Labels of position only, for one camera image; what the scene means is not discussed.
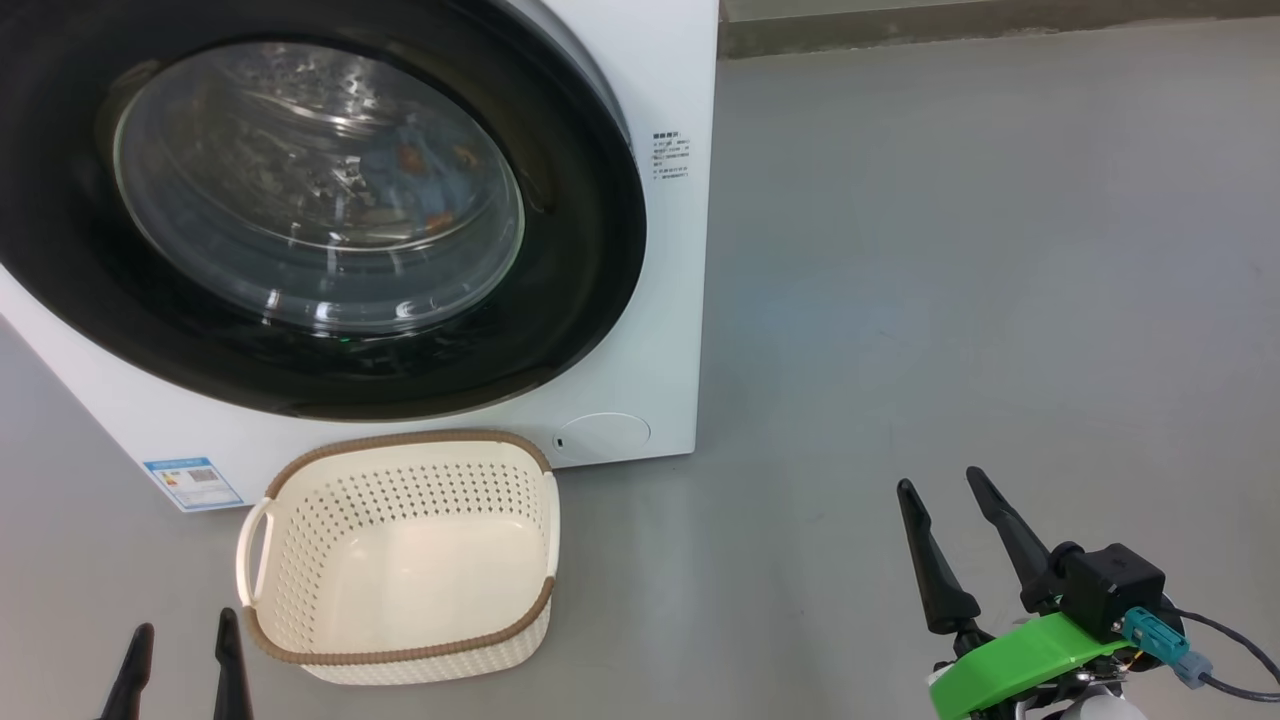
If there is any white front-load washing machine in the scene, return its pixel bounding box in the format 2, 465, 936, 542
0, 0, 721, 513

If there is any black glass washing machine door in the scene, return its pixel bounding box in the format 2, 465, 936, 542
0, 0, 648, 422

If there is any cream perforated laundry basket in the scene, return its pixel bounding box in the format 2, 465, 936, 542
236, 430, 561, 687

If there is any blue energy label sticker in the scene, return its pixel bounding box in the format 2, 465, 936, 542
142, 457, 245, 511

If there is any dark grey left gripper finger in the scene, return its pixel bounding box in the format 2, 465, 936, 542
98, 622, 156, 720
212, 607, 254, 720

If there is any teal plug right camera cable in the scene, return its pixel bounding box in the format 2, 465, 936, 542
1120, 605, 1280, 701

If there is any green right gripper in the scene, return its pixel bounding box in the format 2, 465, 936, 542
896, 466, 1141, 720

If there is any blue cartoon print garment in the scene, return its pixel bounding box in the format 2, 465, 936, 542
360, 135, 481, 231

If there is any round white filter cover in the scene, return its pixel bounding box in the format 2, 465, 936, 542
553, 412, 652, 464

